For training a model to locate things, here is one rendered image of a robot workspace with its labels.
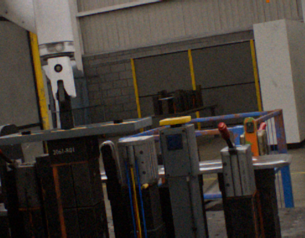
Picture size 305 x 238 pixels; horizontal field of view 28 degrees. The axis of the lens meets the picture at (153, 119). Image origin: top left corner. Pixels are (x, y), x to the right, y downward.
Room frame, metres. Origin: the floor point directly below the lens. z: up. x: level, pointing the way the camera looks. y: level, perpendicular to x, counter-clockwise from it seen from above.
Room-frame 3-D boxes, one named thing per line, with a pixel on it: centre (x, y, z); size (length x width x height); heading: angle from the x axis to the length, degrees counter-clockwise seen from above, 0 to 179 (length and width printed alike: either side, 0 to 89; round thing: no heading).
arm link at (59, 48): (1.45, 0.21, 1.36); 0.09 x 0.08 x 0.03; 4
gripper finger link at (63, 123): (1.43, 0.20, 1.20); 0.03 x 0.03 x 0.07; 4
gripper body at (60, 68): (1.45, 0.21, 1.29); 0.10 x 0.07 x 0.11; 4
